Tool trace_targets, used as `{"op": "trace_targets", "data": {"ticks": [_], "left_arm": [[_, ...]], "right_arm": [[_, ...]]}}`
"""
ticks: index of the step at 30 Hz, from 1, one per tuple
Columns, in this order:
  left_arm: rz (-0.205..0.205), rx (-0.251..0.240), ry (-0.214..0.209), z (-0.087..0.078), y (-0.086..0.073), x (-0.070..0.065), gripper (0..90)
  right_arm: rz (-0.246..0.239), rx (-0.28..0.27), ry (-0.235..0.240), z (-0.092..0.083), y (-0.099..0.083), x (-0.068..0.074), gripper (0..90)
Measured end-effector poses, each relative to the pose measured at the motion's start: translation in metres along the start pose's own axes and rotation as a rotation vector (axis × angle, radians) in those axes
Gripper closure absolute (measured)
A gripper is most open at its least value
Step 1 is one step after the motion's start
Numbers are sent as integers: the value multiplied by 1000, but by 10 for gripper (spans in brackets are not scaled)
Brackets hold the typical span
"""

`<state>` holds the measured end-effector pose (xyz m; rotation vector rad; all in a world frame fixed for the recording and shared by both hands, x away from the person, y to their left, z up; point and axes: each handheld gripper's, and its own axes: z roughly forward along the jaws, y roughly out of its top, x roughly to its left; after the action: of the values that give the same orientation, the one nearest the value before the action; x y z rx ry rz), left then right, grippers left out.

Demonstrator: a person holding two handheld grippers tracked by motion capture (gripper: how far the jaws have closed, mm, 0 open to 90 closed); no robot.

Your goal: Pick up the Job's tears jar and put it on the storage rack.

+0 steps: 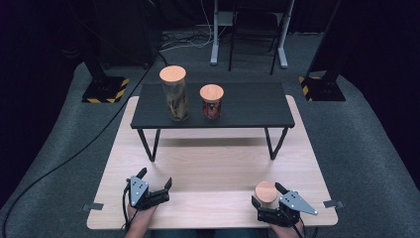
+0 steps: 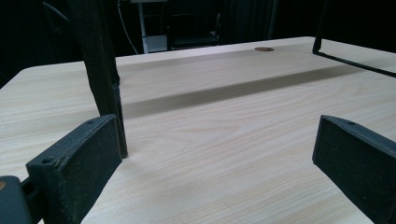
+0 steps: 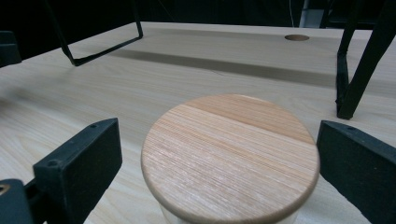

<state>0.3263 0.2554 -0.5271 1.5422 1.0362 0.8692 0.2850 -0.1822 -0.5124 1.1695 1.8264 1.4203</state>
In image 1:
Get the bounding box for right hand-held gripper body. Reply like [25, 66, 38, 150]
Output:
[256, 189, 319, 229]

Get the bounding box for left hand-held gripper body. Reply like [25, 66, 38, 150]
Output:
[128, 175, 171, 211]

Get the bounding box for short jar with pale contents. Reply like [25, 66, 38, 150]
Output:
[254, 179, 279, 211]

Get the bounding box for black desktop shelf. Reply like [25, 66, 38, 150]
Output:
[130, 81, 296, 162]

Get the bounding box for short jar with red contents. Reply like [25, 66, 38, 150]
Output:
[198, 83, 226, 121]

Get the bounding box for tall glass jar wooden lid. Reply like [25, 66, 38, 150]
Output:
[158, 64, 191, 123]

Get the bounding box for person's left hand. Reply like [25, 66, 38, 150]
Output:
[124, 202, 159, 238]

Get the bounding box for person's right hand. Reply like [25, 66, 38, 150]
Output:
[268, 219, 307, 238]

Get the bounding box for grey tape tab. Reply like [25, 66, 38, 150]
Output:
[81, 201, 105, 212]
[322, 199, 347, 210]

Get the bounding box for black stand with striped base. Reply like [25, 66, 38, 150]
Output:
[298, 0, 347, 103]
[80, 49, 131, 104]

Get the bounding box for white desk leg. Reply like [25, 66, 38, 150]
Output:
[276, 0, 296, 69]
[209, 0, 221, 66]

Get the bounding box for dark cabinet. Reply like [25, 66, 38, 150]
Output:
[92, 0, 163, 69]

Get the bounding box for black chair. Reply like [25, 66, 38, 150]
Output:
[227, 0, 289, 76]

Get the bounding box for white power box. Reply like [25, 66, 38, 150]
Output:
[217, 11, 235, 28]

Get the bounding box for left hand-held gripper cable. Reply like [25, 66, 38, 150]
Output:
[122, 178, 141, 233]

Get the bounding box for hand-held gripper cable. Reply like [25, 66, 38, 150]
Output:
[295, 220, 320, 238]
[122, 178, 141, 233]

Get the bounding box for right hand-held gripper cable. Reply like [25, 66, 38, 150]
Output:
[295, 220, 320, 238]

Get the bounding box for long black floor cable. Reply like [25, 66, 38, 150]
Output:
[0, 60, 157, 238]

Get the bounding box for short black floor cable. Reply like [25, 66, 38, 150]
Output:
[157, 51, 171, 67]

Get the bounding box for white floor cables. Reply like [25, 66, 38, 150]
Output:
[159, 0, 230, 53]

